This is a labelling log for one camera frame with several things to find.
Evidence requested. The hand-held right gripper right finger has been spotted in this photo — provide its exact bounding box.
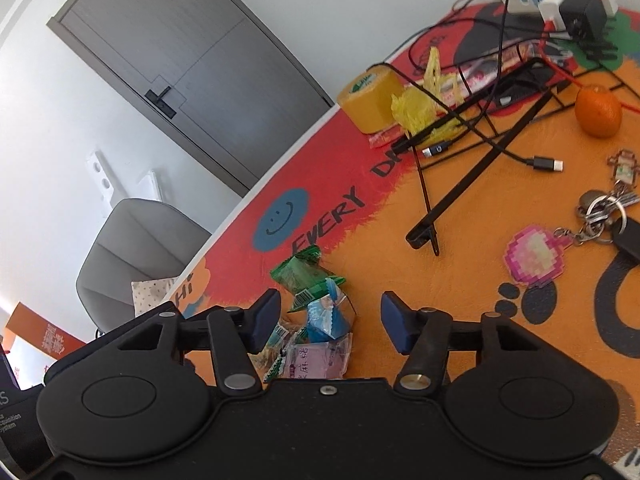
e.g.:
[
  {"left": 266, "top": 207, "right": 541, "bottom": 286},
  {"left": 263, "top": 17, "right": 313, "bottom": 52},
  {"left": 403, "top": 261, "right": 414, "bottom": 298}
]
[{"left": 381, "top": 291, "right": 536, "bottom": 392}]

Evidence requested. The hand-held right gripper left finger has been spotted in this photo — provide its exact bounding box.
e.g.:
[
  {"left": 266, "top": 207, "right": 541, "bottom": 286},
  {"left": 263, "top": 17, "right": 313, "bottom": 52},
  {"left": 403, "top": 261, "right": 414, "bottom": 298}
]
[{"left": 115, "top": 287, "right": 282, "bottom": 393}]

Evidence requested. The blue candy packet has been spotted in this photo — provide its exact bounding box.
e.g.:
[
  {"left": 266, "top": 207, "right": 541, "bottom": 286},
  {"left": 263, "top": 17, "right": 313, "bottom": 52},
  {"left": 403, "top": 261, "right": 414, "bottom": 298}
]
[{"left": 305, "top": 277, "right": 351, "bottom": 345}]

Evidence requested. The small multicolour snack packet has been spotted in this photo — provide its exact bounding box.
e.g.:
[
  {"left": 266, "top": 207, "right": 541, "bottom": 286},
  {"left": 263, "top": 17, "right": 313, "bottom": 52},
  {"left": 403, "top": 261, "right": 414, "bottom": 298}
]
[{"left": 262, "top": 324, "right": 302, "bottom": 382}]

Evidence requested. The green packet with barcode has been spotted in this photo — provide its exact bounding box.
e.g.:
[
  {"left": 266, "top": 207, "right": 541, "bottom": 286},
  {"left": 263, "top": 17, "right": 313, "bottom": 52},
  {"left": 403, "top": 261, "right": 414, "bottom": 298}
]
[{"left": 289, "top": 284, "right": 327, "bottom": 313}]

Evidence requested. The green candy packet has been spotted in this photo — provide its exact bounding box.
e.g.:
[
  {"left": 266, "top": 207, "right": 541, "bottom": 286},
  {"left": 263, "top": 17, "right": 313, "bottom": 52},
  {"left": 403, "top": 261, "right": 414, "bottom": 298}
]
[{"left": 270, "top": 245, "right": 337, "bottom": 295}]

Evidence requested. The light purple snack packet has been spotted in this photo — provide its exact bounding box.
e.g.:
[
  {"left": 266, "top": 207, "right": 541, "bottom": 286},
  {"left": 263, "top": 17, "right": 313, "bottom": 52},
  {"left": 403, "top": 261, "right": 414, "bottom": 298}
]
[{"left": 280, "top": 335, "right": 354, "bottom": 381}]

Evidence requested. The dotted beige cushion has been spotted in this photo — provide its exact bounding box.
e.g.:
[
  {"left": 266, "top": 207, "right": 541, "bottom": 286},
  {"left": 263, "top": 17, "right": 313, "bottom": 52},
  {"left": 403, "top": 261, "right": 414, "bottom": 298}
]
[{"left": 130, "top": 275, "right": 179, "bottom": 319}]

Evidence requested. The grey chair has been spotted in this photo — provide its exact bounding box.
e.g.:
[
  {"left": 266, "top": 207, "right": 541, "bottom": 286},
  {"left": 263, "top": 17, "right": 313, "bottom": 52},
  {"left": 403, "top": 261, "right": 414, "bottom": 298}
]
[{"left": 75, "top": 198, "right": 214, "bottom": 337}]

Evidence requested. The black metal stand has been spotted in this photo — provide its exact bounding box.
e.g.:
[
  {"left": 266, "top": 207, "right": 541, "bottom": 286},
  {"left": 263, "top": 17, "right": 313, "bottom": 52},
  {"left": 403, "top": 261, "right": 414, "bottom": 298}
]
[{"left": 392, "top": 56, "right": 574, "bottom": 257}]

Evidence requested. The red snack stick wrapper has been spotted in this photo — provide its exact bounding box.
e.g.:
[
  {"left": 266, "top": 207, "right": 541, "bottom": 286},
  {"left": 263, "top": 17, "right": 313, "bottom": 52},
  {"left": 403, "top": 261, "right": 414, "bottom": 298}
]
[{"left": 368, "top": 127, "right": 409, "bottom": 150}]

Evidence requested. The yellow plastic bag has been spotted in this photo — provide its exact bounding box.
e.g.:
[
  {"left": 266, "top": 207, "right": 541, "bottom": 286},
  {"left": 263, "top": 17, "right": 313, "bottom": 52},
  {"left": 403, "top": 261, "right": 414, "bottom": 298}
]
[{"left": 390, "top": 72, "right": 469, "bottom": 137}]

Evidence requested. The yellow tape roll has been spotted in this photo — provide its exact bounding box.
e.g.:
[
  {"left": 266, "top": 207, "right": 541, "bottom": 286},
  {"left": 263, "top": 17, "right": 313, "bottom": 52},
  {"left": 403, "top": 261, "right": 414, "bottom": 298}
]
[{"left": 336, "top": 63, "right": 404, "bottom": 134}]

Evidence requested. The orange poster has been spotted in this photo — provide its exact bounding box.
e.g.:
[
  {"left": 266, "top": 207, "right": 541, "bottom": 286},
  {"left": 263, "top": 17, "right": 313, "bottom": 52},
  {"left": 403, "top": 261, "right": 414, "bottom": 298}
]
[{"left": 0, "top": 302, "right": 89, "bottom": 392}]

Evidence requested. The black car key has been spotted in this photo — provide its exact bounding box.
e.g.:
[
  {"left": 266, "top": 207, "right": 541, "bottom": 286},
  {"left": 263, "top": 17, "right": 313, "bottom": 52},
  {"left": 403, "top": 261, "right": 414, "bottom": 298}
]
[{"left": 611, "top": 217, "right": 640, "bottom": 267}]

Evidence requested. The yellow plastic clip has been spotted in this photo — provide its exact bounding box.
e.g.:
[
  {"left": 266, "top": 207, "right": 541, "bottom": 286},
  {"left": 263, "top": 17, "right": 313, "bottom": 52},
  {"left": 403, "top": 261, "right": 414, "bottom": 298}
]
[{"left": 423, "top": 47, "right": 444, "bottom": 87}]

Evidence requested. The black phone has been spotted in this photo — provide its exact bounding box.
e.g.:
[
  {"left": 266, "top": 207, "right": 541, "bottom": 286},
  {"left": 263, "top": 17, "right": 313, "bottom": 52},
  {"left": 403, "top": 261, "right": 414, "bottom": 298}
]
[{"left": 452, "top": 2, "right": 557, "bottom": 112}]

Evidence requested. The grey door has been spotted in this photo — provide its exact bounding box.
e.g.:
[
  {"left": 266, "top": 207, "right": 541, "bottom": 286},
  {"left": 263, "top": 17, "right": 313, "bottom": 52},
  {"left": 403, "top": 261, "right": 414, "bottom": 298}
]
[{"left": 47, "top": 0, "right": 335, "bottom": 199}]

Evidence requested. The small figure key charm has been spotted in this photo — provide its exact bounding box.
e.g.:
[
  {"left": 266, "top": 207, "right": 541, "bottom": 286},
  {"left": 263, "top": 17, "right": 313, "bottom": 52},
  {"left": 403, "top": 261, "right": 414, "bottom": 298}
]
[{"left": 607, "top": 149, "right": 640, "bottom": 187}]

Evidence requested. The orange tangerine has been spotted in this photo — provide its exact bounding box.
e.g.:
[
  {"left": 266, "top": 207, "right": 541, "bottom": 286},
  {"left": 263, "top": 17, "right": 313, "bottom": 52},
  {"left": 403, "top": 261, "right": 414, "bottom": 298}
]
[{"left": 574, "top": 85, "right": 624, "bottom": 139}]

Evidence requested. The white charger plug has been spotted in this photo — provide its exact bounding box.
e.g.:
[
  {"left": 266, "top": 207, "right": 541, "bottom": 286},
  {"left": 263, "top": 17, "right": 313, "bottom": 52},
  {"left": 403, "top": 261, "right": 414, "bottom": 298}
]
[{"left": 538, "top": 0, "right": 572, "bottom": 32}]

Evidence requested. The black power adapter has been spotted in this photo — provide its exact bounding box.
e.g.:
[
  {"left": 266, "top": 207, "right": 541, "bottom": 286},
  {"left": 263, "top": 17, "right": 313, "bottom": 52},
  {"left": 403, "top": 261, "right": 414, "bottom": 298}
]
[{"left": 560, "top": 0, "right": 609, "bottom": 39}]

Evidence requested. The pink pixel keychain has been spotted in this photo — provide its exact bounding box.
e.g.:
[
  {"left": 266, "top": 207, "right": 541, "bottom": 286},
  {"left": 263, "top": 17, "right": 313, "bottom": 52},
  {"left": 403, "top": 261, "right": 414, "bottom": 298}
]
[{"left": 502, "top": 226, "right": 569, "bottom": 289}]

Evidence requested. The white wall fixture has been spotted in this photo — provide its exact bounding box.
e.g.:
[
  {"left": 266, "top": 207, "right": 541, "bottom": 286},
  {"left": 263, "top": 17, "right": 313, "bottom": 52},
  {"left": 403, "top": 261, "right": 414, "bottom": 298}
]
[{"left": 84, "top": 149, "right": 119, "bottom": 202}]

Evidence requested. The black usb cable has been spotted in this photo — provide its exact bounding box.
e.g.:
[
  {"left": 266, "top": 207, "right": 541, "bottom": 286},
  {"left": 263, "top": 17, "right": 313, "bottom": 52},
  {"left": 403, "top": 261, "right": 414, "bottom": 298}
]
[{"left": 385, "top": 0, "right": 566, "bottom": 175}]

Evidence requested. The black door lock handle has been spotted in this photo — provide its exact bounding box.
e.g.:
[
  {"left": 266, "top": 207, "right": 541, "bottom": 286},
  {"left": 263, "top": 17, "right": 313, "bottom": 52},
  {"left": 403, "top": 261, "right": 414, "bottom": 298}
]
[{"left": 144, "top": 87, "right": 179, "bottom": 120}]

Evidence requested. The red wire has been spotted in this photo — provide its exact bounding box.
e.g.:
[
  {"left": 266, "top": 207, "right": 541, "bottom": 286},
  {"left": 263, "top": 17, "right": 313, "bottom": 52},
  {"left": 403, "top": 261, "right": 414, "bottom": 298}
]
[{"left": 539, "top": 44, "right": 640, "bottom": 112}]

